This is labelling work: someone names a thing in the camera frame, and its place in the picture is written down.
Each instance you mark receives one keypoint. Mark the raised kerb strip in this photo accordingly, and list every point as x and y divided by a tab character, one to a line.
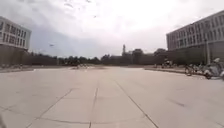
166	70

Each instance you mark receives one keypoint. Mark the grey concrete slab plaza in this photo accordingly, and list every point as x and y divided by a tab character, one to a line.
110	96

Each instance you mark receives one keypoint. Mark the pale building with window rows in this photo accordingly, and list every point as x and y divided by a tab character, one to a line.
13	35

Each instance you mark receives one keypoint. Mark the grey building with window rows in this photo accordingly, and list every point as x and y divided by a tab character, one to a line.
196	36

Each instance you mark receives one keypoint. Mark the tower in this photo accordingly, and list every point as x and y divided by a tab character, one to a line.
124	49

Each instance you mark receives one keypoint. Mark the row of dark trees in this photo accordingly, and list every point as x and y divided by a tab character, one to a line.
100	60

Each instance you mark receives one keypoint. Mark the row of parked bicycles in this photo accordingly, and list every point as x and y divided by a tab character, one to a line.
193	68

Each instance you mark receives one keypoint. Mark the pole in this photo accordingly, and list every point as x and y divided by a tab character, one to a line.
207	50

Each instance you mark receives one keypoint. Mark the white scooter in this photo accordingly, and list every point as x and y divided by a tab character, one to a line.
213	69

